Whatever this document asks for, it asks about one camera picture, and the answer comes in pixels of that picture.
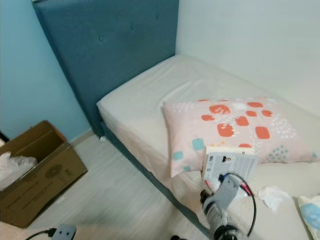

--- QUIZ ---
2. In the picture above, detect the white paperback book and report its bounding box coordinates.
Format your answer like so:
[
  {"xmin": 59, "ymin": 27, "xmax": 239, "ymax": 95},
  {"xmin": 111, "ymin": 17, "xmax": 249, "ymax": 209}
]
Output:
[{"xmin": 201, "ymin": 146, "xmax": 260, "ymax": 193}]

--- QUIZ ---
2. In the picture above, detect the pink patterned pillow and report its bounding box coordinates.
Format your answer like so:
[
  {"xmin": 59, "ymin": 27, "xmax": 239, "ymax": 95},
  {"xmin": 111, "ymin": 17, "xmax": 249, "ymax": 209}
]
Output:
[{"xmin": 162, "ymin": 97, "xmax": 320, "ymax": 178}]

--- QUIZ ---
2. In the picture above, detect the cream cartoon print duvet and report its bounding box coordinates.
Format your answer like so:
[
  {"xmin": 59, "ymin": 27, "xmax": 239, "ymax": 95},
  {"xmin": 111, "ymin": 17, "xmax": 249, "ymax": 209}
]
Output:
[{"xmin": 297, "ymin": 195, "xmax": 320, "ymax": 238}]

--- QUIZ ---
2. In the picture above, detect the clear plastic bag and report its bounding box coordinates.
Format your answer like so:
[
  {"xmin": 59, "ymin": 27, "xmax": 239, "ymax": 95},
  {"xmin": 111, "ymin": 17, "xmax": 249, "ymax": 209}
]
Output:
[{"xmin": 0, "ymin": 152, "xmax": 38, "ymax": 191}]

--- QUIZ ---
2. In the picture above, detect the brown cardboard box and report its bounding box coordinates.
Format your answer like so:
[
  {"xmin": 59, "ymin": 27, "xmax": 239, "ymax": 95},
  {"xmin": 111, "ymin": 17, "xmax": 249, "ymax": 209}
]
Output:
[{"xmin": 0, "ymin": 120, "xmax": 88, "ymax": 229}]

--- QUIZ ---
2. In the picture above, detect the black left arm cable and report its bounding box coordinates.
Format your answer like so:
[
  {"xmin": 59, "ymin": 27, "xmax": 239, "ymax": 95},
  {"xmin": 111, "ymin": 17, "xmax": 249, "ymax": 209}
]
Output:
[{"xmin": 25, "ymin": 228, "xmax": 57, "ymax": 240}]

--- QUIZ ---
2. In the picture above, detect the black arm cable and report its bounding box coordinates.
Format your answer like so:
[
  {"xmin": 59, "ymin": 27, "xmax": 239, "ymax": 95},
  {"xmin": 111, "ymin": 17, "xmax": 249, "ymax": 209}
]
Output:
[
  {"xmin": 25, "ymin": 228, "xmax": 57, "ymax": 240},
  {"xmin": 222, "ymin": 172, "xmax": 257, "ymax": 236}
]

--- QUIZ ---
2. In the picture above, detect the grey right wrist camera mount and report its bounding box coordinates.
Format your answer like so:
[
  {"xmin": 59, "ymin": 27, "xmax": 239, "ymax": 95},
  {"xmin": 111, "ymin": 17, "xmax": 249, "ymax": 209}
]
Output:
[{"xmin": 214, "ymin": 174, "xmax": 242, "ymax": 211}]

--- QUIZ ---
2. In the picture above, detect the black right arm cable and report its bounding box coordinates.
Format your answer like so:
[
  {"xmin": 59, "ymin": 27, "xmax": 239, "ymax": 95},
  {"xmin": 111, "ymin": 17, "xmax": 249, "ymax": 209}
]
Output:
[{"xmin": 222, "ymin": 172, "xmax": 257, "ymax": 236}]

